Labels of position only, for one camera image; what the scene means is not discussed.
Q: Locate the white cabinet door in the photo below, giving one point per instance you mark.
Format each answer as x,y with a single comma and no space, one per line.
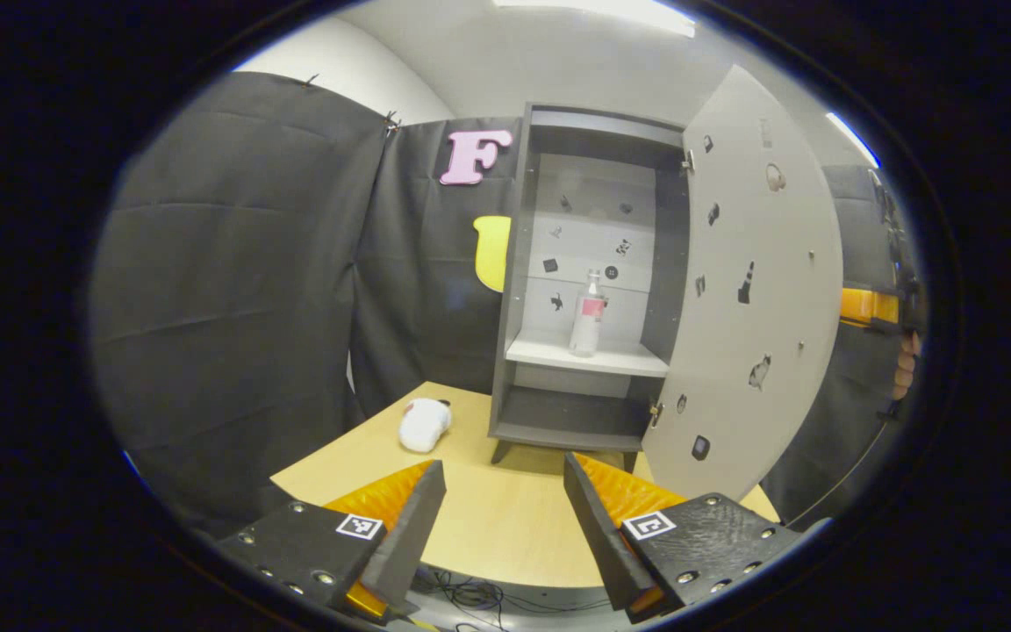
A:
760,307

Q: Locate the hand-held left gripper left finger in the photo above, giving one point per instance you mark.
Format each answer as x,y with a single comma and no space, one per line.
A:
409,535

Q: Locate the clear bottle with pink label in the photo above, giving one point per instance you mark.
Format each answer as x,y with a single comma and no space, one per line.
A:
587,325

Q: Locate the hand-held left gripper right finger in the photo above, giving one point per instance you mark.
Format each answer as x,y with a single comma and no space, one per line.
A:
598,535

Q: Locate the white soft cloth bundle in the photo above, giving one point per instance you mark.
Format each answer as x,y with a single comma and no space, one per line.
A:
424,426

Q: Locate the dark grey cabinet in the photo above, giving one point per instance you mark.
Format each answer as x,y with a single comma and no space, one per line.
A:
576,412

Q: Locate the black backdrop cloth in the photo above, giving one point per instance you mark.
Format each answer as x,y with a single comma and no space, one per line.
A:
233,307

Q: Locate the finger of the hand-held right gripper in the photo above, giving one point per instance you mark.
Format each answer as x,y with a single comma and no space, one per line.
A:
865,307

